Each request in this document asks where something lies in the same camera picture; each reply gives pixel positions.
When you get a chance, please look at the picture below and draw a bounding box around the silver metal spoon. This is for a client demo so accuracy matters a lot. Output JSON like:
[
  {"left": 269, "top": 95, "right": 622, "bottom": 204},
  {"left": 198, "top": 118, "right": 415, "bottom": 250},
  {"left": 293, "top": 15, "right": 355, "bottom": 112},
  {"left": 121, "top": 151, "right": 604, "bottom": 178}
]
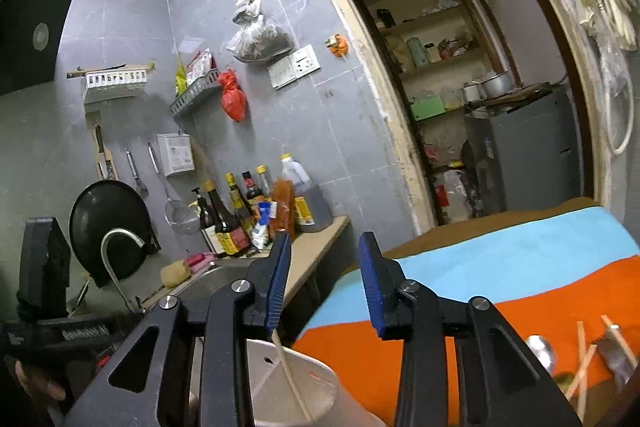
[{"left": 525, "top": 335, "right": 556, "bottom": 374}]

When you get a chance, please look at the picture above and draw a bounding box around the white plastic utensil holder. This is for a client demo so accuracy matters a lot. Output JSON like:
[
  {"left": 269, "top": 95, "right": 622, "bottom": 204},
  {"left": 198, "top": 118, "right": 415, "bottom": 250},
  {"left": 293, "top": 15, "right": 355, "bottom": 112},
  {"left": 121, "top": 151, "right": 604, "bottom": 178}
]
[{"left": 247, "top": 340, "right": 384, "bottom": 427}]

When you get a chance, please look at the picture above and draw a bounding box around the steel kitchen sink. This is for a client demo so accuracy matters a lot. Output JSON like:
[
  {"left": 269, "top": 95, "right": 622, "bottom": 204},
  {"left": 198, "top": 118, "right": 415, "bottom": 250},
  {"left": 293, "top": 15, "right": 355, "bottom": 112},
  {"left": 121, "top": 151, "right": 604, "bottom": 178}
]
[{"left": 169, "top": 258, "right": 254, "bottom": 301}]

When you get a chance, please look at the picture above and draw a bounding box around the person's left hand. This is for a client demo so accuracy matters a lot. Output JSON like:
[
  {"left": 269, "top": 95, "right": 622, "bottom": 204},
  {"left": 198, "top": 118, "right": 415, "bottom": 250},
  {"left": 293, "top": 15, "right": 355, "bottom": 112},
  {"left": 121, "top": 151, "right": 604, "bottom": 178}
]
[{"left": 14, "top": 361, "right": 66, "bottom": 402}]

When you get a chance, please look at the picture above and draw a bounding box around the silver metal fork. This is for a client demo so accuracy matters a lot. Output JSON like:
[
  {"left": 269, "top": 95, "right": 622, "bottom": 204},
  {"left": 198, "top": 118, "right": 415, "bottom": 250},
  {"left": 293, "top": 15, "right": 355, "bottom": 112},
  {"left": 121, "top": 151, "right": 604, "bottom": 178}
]
[{"left": 597, "top": 331, "right": 634, "bottom": 391}]

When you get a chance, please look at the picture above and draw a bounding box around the blue orange brown table cloth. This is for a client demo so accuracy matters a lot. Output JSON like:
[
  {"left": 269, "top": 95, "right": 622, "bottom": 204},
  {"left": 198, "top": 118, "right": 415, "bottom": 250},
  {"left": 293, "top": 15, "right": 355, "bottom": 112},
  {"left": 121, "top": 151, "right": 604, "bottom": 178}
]
[{"left": 293, "top": 198, "right": 639, "bottom": 425}]

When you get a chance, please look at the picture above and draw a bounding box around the yellow sponge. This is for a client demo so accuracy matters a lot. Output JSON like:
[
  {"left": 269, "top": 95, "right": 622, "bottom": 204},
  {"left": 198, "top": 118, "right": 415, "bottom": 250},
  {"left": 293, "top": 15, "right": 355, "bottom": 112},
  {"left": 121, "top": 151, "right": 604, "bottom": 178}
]
[{"left": 160, "top": 260, "right": 192, "bottom": 288}]

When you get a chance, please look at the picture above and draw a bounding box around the curved steel faucet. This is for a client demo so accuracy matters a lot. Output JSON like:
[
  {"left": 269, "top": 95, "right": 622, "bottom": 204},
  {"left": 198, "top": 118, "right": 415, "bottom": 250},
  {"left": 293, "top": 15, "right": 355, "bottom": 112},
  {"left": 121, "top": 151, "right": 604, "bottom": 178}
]
[{"left": 100, "top": 228, "right": 144, "bottom": 312}]

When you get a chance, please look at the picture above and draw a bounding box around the black wok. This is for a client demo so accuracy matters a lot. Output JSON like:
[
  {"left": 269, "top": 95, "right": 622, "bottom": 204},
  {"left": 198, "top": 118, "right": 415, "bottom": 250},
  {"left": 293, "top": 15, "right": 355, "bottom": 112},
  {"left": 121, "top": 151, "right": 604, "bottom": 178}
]
[{"left": 68, "top": 180, "right": 160, "bottom": 288}]

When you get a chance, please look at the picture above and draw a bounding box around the metal mesh strainer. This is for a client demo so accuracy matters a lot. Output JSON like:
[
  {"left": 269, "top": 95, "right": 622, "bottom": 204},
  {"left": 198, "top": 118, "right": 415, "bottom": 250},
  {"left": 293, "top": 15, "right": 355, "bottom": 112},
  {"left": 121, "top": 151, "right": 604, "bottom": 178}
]
[{"left": 146, "top": 143, "right": 201, "bottom": 235}]

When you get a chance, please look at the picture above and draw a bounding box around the dark soy sauce bottle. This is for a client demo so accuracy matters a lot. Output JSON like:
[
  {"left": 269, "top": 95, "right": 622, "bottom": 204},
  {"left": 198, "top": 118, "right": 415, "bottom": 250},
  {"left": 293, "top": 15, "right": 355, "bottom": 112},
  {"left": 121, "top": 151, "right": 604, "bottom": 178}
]
[{"left": 203, "top": 180, "right": 250, "bottom": 257}]

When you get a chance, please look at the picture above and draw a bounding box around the orange snack packet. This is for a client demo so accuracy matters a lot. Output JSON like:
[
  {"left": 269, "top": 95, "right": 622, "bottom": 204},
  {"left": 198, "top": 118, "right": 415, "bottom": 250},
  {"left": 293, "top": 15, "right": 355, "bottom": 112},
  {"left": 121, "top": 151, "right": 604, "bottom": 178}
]
[{"left": 269, "top": 179, "right": 296, "bottom": 239}]

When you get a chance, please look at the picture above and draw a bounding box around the large dark vinegar jug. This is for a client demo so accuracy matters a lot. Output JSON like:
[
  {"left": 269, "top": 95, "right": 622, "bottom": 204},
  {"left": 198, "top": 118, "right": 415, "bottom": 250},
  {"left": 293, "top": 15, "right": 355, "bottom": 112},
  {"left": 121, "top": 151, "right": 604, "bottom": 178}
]
[{"left": 281, "top": 154, "right": 333, "bottom": 233}]

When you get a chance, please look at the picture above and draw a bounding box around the green box on shelf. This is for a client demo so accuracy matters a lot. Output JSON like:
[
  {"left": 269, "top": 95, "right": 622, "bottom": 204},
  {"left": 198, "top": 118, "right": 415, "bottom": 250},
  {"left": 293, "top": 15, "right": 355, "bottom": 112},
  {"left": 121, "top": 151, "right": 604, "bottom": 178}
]
[{"left": 410, "top": 96, "right": 446, "bottom": 121}]

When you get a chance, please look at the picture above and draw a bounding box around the red plastic bag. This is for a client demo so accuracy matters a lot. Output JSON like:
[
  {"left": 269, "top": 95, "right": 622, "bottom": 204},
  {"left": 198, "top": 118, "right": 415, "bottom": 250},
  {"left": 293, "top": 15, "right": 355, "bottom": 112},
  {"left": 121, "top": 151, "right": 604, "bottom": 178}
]
[{"left": 218, "top": 69, "right": 246, "bottom": 122}]

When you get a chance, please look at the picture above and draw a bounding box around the aluminium pot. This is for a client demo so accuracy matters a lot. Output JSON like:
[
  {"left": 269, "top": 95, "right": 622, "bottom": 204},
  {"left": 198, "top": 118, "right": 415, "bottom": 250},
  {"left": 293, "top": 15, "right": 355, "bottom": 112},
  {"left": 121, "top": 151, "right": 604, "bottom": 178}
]
[{"left": 480, "top": 72, "right": 516, "bottom": 100}]

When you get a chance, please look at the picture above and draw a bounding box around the clear hanging plastic bag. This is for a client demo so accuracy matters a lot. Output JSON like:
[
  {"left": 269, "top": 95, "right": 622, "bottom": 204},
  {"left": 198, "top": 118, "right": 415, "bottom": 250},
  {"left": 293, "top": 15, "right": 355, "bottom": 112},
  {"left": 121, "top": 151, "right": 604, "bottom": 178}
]
[{"left": 224, "top": 0, "right": 293, "bottom": 64}]

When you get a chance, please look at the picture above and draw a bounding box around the white wall box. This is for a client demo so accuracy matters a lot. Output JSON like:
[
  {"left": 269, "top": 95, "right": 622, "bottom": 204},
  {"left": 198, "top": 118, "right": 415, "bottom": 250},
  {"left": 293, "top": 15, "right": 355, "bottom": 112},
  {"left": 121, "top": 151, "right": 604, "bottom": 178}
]
[{"left": 156, "top": 133, "right": 195, "bottom": 176}]

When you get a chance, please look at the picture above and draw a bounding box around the white wall knife rack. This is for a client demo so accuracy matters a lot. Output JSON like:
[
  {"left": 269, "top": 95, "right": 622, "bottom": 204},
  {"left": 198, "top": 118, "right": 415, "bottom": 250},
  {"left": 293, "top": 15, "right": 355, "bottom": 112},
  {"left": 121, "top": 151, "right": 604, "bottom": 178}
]
[{"left": 65, "top": 62, "right": 155, "bottom": 105}]

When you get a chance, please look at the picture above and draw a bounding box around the grey wall spice rack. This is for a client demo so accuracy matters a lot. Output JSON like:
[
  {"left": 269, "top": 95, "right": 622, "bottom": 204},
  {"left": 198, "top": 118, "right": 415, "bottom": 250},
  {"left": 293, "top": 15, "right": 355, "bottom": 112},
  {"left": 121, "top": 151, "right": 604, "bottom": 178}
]
[{"left": 169, "top": 68, "right": 221, "bottom": 118}]

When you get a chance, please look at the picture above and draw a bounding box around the white looped hose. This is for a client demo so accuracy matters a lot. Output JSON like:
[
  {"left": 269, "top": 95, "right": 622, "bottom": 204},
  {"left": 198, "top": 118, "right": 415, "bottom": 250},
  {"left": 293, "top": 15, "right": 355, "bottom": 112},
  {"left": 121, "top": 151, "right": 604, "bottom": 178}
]
[{"left": 602, "top": 41, "right": 637, "bottom": 156}]

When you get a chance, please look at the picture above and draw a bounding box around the white wall socket panel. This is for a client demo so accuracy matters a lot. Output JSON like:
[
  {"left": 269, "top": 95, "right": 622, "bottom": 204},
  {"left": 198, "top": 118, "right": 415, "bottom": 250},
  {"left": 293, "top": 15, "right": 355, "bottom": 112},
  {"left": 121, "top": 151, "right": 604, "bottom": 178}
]
[{"left": 268, "top": 44, "right": 321, "bottom": 90}]

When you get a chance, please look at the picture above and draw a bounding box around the orange wall plug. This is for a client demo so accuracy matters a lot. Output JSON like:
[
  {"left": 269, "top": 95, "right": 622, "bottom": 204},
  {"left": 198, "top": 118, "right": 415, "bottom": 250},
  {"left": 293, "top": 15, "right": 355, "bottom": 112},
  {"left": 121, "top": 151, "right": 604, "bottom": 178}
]
[{"left": 326, "top": 34, "right": 348, "bottom": 58}]

